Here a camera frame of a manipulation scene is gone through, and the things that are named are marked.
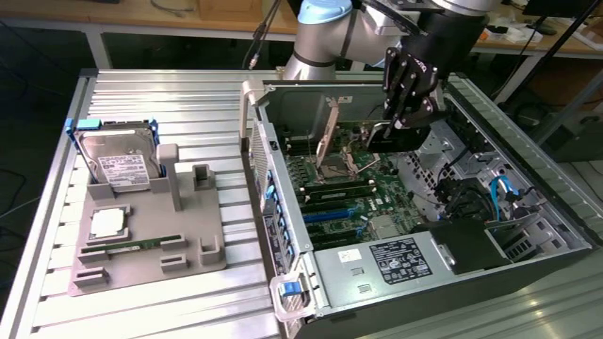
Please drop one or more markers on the dark grey cabinet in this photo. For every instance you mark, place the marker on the dark grey cabinet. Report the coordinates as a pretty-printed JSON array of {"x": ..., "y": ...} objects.
[{"x": 580, "y": 141}]

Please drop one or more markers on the grey power supply unit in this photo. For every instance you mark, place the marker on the grey power supply unit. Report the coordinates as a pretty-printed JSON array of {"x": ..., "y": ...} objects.
[{"x": 349, "y": 272}]

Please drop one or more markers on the hard disk in blue caddy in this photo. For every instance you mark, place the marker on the hard disk in blue caddy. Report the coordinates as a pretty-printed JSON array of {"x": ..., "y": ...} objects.
[{"x": 118, "y": 155}]

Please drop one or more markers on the silver CPU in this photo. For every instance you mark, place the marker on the silver CPU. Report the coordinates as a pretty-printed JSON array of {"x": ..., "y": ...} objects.
[{"x": 110, "y": 223}]

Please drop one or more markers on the silver chipset heat sink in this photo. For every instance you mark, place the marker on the silver chipset heat sink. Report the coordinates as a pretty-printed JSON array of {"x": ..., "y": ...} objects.
[{"x": 389, "y": 227}]

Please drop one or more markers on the blue case latch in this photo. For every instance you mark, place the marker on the blue case latch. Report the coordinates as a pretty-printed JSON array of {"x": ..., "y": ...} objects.
[{"x": 289, "y": 288}]

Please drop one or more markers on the black graphics card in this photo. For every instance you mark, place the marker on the black graphics card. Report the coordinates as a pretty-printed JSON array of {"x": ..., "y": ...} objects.
[{"x": 398, "y": 141}]

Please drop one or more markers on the white foam block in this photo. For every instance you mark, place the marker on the white foam block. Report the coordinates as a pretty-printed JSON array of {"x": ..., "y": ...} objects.
[{"x": 516, "y": 34}]

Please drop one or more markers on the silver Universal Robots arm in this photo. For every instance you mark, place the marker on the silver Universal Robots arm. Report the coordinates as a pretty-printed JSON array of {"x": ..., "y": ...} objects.
[{"x": 321, "y": 42}]

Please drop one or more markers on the grey parts rack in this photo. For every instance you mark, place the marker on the grey parts rack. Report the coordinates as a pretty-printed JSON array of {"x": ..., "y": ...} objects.
[{"x": 151, "y": 219}]

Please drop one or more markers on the grey metal stand leg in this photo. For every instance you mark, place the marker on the grey metal stand leg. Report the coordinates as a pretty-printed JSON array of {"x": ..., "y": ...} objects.
[{"x": 570, "y": 106}]

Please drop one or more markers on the green RAM stick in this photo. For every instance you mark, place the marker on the green RAM stick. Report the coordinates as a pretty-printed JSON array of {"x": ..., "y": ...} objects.
[{"x": 137, "y": 244}]

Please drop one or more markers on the green motherboard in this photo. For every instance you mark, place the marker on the green motherboard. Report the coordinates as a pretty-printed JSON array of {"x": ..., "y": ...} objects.
[{"x": 382, "y": 197}]

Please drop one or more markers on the small metal disk bay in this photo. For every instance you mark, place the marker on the small metal disk bay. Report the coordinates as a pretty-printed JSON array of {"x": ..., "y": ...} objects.
[{"x": 524, "y": 243}]

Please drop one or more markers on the socket cover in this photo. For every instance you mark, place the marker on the socket cover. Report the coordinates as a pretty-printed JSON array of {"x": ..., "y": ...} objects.
[{"x": 363, "y": 162}]

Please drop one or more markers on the wooden desk with white legs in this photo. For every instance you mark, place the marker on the wooden desk with white legs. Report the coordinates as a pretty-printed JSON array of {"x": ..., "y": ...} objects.
[
  {"x": 518, "y": 48},
  {"x": 118, "y": 17}
]

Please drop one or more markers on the black open PC case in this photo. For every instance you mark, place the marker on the black open PC case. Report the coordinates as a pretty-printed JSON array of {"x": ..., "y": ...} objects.
[{"x": 425, "y": 307}]

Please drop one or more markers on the thin locking lever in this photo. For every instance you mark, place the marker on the thin locking lever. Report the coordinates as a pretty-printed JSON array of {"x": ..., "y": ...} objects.
[{"x": 310, "y": 144}]

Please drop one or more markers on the black RAM stick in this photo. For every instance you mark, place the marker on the black RAM stick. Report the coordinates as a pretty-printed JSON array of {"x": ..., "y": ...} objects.
[{"x": 339, "y": 193}]

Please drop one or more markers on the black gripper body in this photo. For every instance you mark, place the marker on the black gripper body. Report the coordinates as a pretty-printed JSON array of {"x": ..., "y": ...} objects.
[{"x": 448, "y": 42}]

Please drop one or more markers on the black monitor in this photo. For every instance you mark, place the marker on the black monitor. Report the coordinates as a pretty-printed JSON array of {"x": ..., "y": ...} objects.
[{"x": 565, "y": 7}]

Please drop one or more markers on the black stand pole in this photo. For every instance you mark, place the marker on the black stand pole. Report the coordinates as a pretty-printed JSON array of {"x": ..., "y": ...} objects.
[{"x": 566, "y": 31}]

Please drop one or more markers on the large metal disk bay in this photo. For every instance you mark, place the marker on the large metal disk bay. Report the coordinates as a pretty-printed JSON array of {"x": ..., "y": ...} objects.
[{"x": 444, "y": 166}]

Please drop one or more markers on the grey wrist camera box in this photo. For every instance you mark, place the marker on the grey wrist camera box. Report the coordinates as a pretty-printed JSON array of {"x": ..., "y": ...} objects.
[{"x": 391, "y": 21}]

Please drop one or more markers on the CPU socket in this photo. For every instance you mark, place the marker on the CPU socket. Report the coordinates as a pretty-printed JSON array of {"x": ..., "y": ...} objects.
[{"x": 337, "y": 171}]

